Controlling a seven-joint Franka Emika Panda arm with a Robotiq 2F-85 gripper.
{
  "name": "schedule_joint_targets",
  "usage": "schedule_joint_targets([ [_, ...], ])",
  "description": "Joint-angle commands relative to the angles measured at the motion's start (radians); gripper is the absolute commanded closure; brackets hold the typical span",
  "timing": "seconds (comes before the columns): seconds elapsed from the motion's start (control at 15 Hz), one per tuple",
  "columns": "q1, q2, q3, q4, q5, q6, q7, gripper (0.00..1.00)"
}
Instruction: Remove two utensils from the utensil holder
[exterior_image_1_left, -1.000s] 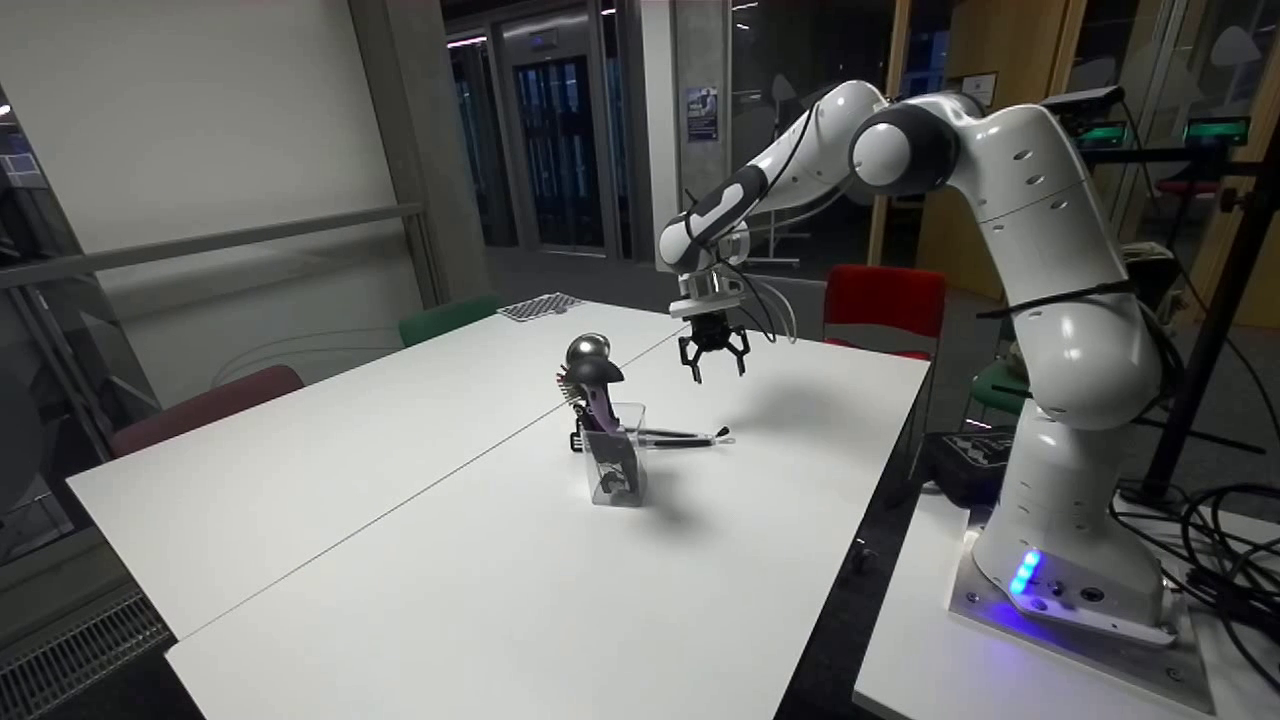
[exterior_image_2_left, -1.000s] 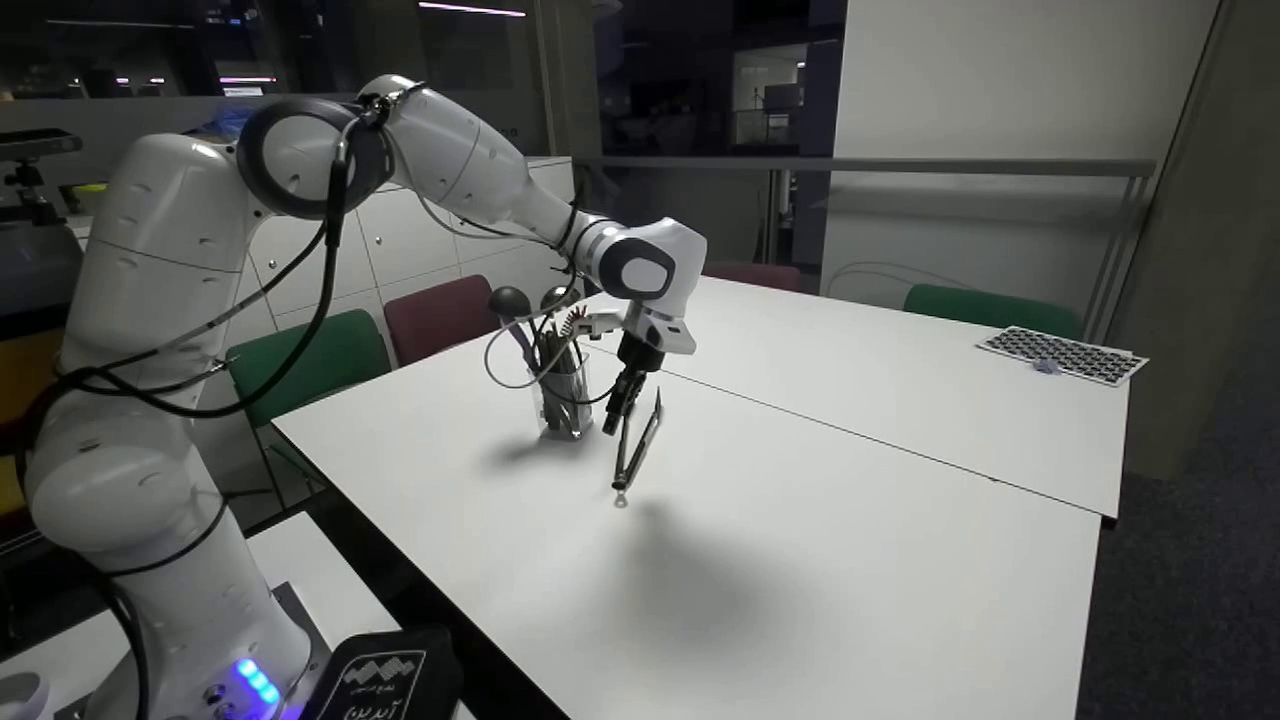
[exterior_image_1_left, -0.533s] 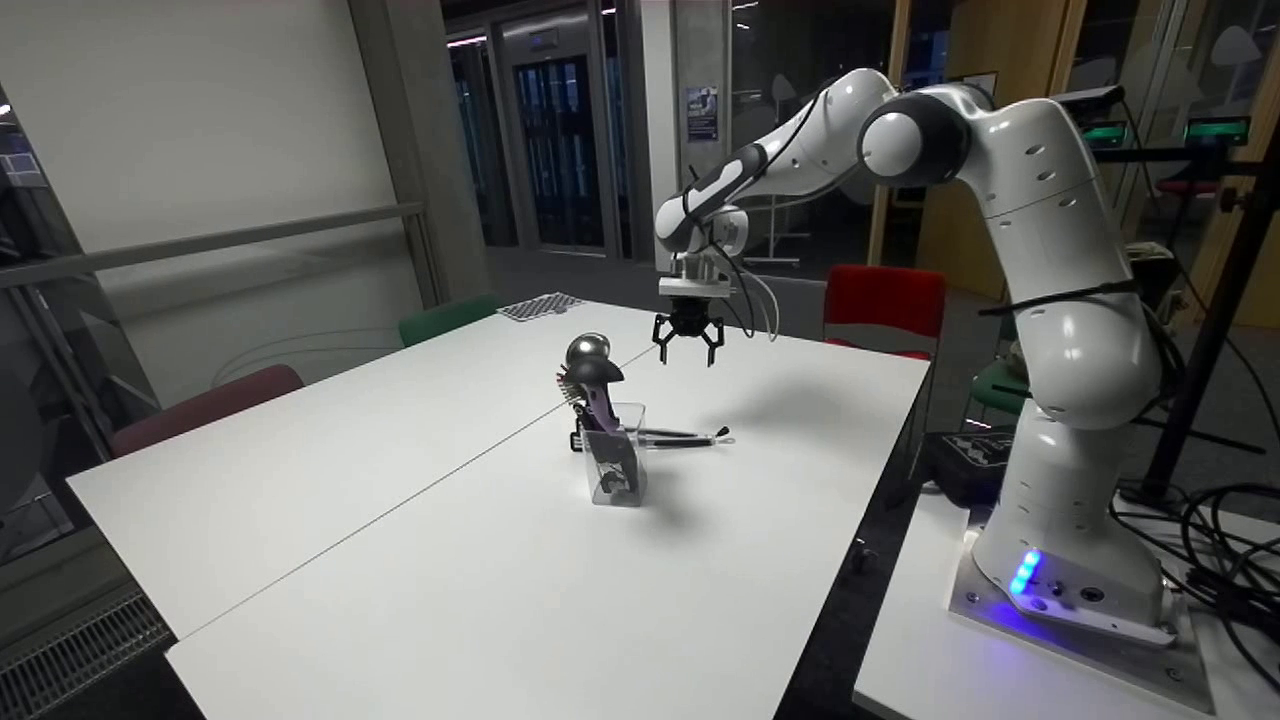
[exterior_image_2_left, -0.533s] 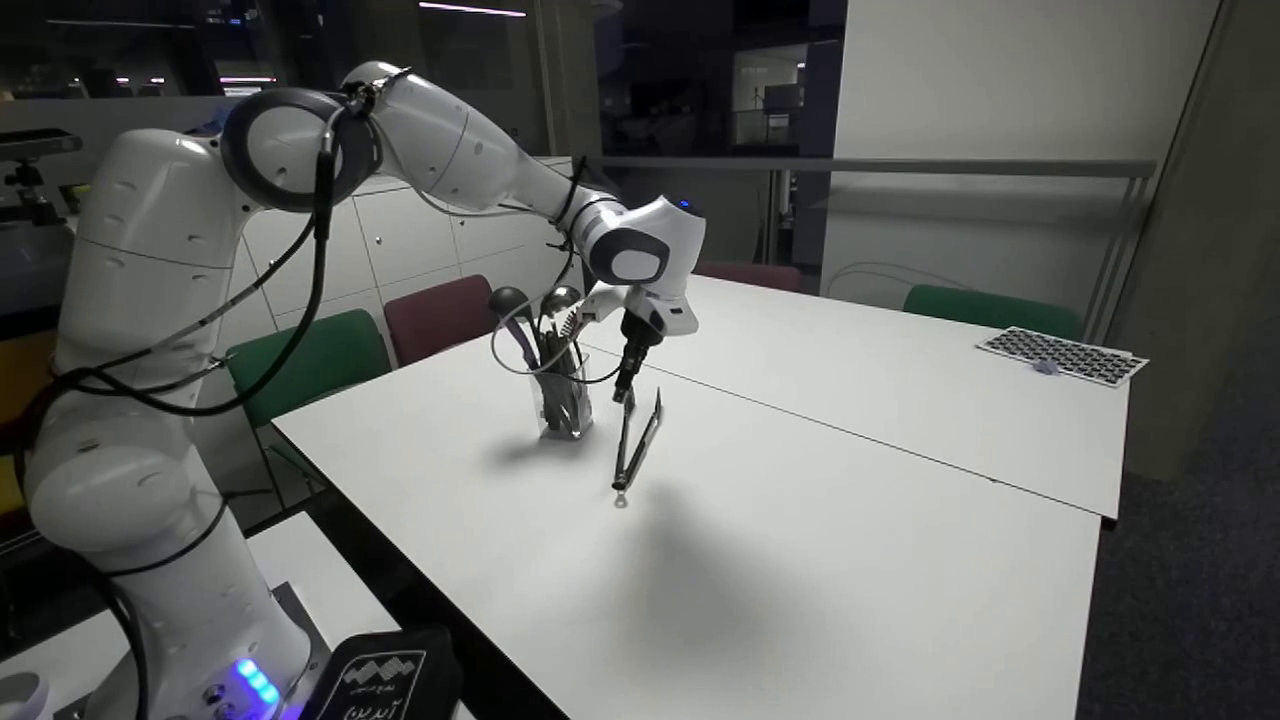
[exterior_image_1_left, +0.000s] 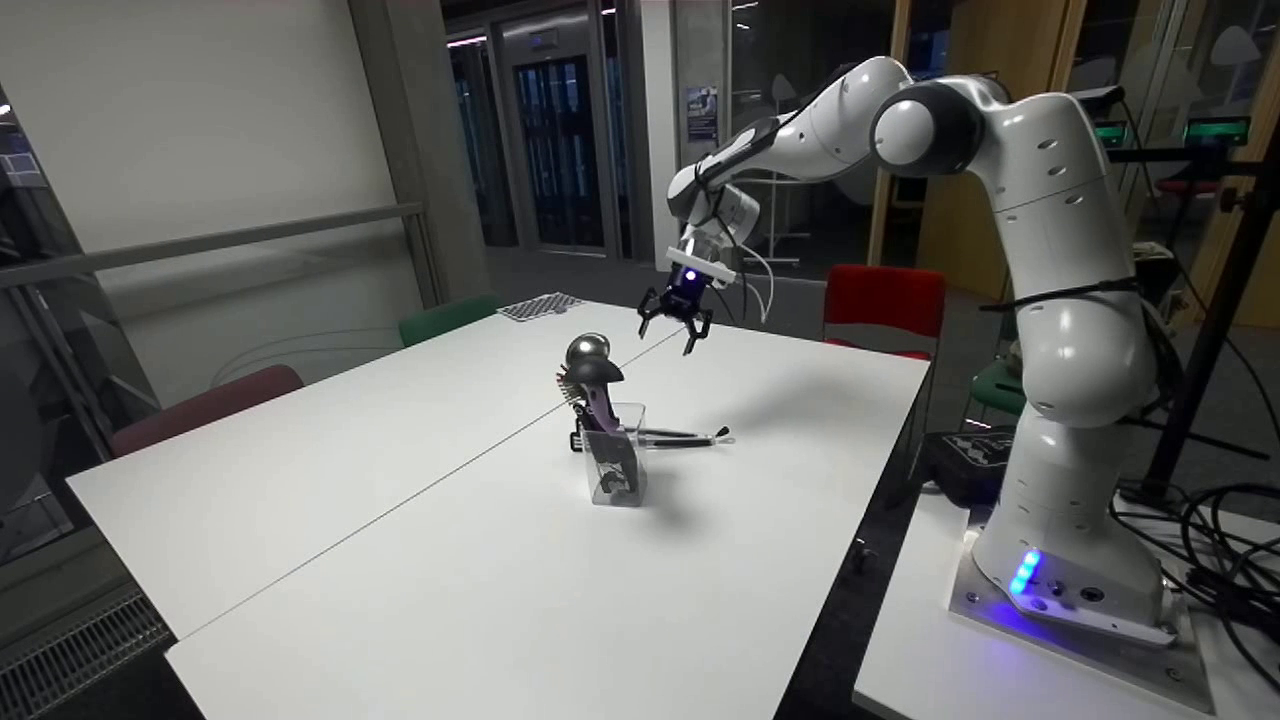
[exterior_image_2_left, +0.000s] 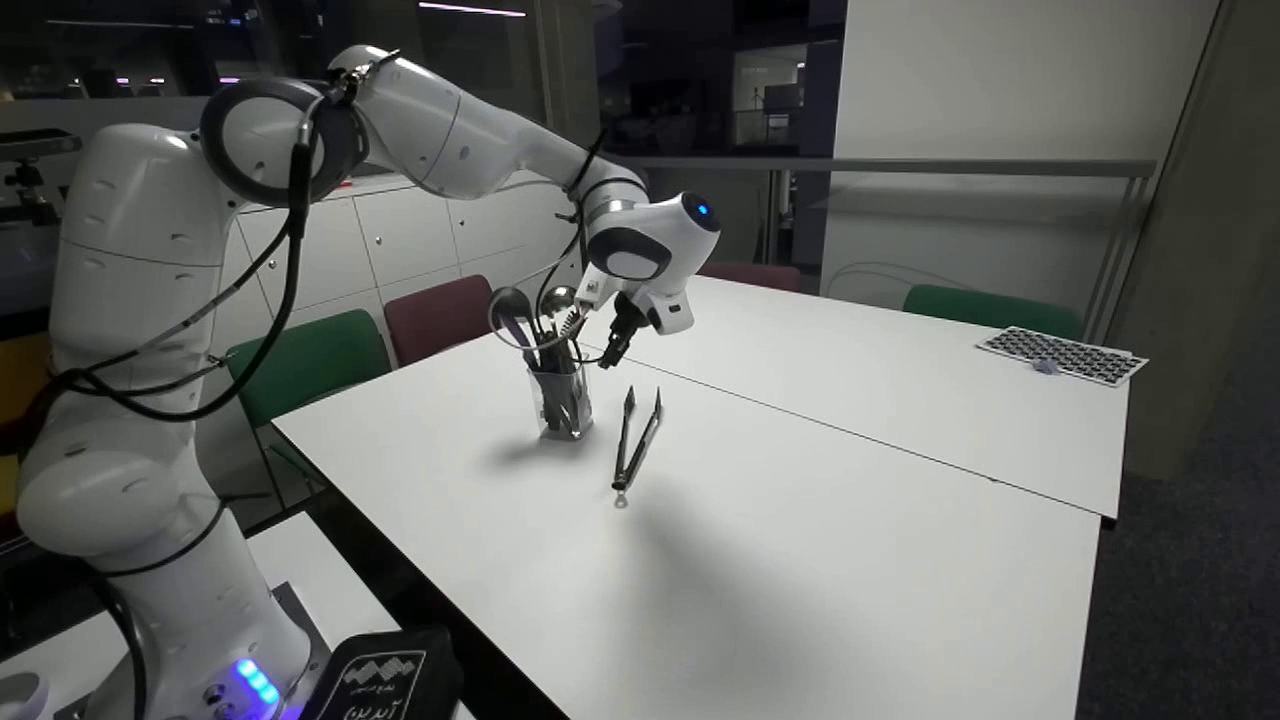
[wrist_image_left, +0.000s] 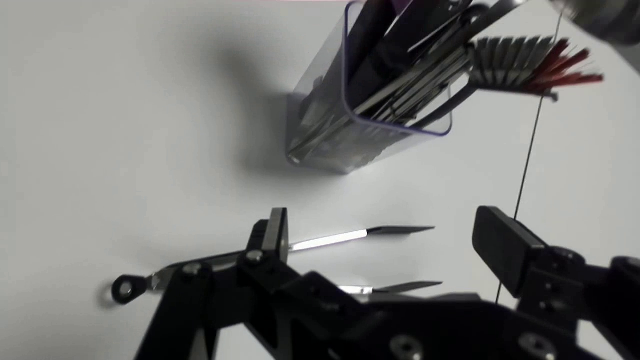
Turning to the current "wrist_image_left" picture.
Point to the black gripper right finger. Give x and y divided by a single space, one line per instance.
533 261

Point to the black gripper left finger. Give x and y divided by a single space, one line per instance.
201 312

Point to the black metal tongs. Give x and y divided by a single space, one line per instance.
332 238

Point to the clear plastic utensil holder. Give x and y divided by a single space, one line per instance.
327 126

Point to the red tipped brush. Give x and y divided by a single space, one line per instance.
520 63

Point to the black ladle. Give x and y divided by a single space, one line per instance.
373 41

